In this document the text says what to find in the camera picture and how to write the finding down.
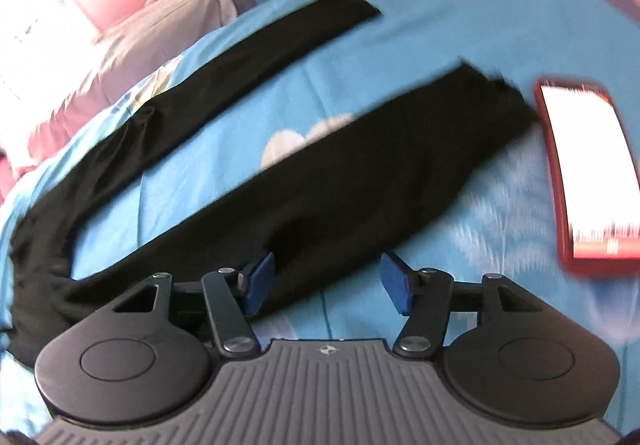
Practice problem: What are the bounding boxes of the black pants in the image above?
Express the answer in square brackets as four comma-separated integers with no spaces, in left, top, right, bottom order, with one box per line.
[6,0,537,367]

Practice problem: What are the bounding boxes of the red-cased smartphone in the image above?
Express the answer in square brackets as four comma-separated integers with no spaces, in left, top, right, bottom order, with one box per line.
[534,76,639,278]

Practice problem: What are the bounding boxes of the blue floral bedsheet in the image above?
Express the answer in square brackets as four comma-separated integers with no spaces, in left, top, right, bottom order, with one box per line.
[1,0,639,432]

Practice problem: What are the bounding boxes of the grey pillow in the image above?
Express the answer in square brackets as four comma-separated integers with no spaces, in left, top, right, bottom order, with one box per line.
[2,0,238,168]

